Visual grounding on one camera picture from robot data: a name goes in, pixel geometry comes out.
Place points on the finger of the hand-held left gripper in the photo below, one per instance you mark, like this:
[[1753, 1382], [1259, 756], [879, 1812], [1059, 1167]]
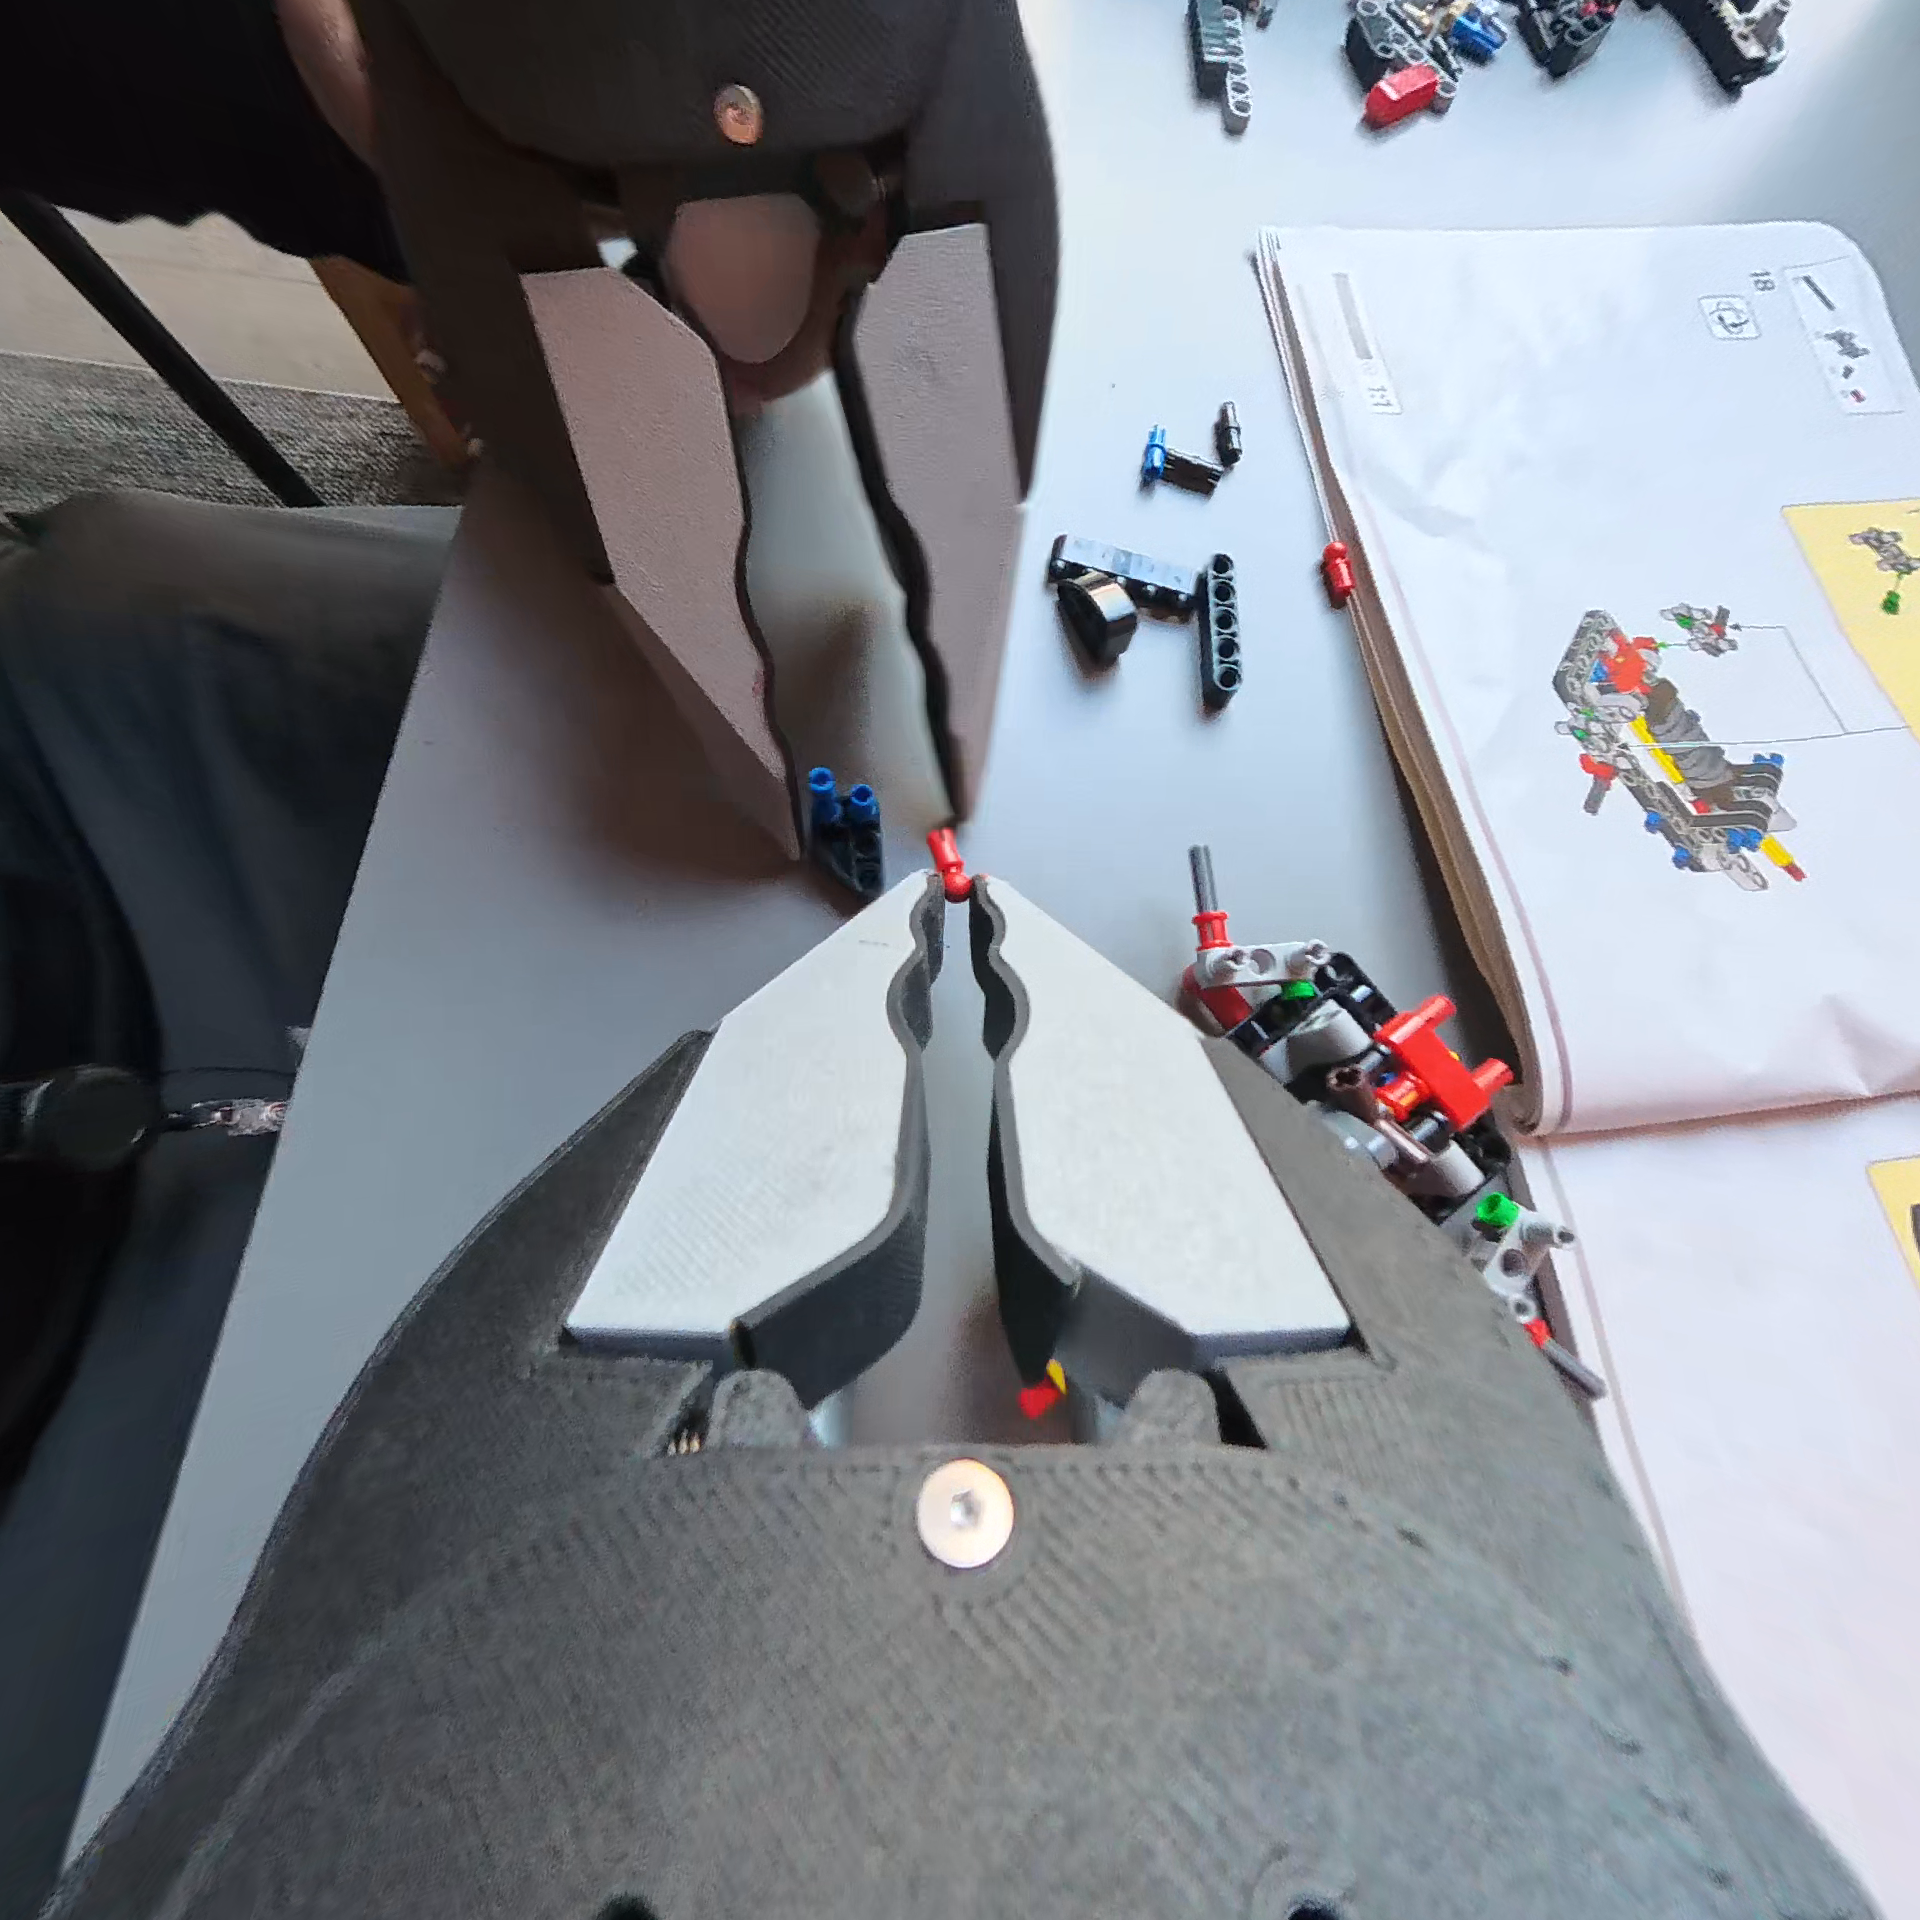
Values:
[[960, 451], [660, 495]]

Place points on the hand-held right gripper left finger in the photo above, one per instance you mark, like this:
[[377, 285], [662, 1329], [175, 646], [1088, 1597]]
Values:
[[765, 1170]]

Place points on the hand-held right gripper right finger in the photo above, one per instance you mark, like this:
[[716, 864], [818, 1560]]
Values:
[[1141, 1185]]

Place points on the black angled lego piece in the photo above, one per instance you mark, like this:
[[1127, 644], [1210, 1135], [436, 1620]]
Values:
[[853, 863]]

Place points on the red lego pin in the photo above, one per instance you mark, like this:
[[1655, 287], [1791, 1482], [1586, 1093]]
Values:
[[949, 861], [1337, 572]]

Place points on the person's left forearm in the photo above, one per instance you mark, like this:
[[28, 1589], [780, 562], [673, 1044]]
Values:
[[151, 105]]

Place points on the long black lego beam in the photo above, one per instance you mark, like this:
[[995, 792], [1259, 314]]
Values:
[[1125, 562]]

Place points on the curved black lego piece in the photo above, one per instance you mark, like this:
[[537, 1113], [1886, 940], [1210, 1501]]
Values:
[[1095, 618]]

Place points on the black lego pin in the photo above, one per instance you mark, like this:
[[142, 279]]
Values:
[[1192, 472], [1229, 433]]

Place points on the lego engine chassis assembly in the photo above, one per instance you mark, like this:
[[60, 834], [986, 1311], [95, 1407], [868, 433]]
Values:
[[1425, 1065]]

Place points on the pile of loose lego pieces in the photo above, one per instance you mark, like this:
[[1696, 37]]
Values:
[[1410, 91]]

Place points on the lego instruction booklet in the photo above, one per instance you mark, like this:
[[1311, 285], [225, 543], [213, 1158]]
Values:
[[1575, 451]]

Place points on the person's left hand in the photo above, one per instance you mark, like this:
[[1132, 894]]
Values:
[[750, 285]]

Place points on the person's grey trousers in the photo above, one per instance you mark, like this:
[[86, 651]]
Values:
[[194, 675]]

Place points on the black metal bar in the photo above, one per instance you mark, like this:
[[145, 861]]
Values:
[[165, 352]]

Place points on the metal badge clip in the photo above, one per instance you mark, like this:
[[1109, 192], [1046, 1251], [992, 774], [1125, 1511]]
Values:
[[225, 1119]]

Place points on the black badge reel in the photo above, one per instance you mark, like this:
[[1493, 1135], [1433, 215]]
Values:
[[92, 1119]]

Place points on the person's black jacket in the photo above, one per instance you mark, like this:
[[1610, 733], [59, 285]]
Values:
[[75, 1170]]

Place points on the wooden post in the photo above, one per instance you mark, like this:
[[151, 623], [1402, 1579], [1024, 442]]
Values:
[[391, 360]]

